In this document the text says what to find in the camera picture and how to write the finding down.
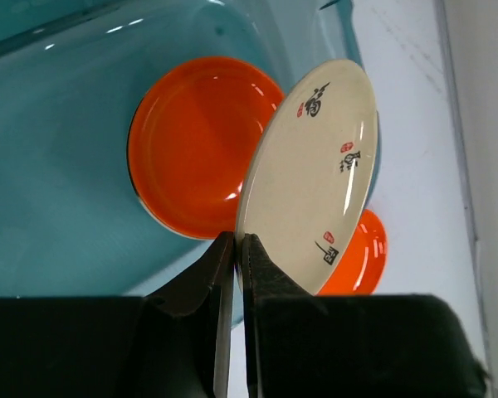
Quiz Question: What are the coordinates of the orange plate back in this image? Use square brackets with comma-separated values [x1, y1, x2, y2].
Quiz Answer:
[318, 209, 388, 295]

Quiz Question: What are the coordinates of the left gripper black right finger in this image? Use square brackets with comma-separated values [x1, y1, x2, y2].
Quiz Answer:
[241, 234, 328, 397]

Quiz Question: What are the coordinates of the orange plate front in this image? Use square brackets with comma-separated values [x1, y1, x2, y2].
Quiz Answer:
[127, 56, 284, 240]

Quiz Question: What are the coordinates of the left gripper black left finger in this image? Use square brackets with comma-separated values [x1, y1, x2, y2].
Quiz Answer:
[140, 232, 235, 397]

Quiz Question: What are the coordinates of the orange plate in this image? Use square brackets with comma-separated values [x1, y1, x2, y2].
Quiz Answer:
[127, 56, 284, 240]
[318, 209, 388, 295]

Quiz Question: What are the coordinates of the beige plate with drawings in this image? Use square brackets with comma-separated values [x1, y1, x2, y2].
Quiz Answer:
[235, 59, 379, 294]

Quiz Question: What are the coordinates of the teal plastic bin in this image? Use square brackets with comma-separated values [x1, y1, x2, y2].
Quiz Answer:
[0, 1, 361, 298]

